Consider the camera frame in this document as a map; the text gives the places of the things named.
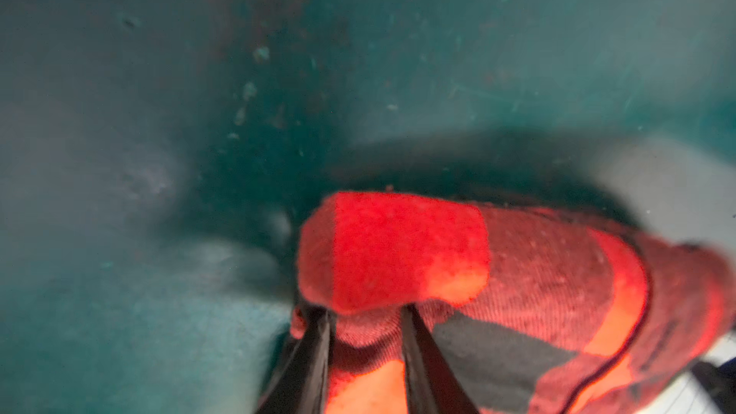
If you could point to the red black plaid shirt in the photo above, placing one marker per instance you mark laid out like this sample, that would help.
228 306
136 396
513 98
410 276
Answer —
535 310

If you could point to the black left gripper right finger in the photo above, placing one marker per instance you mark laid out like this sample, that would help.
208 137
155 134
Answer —
431 387

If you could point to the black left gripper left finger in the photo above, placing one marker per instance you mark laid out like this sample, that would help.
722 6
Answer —
302 384

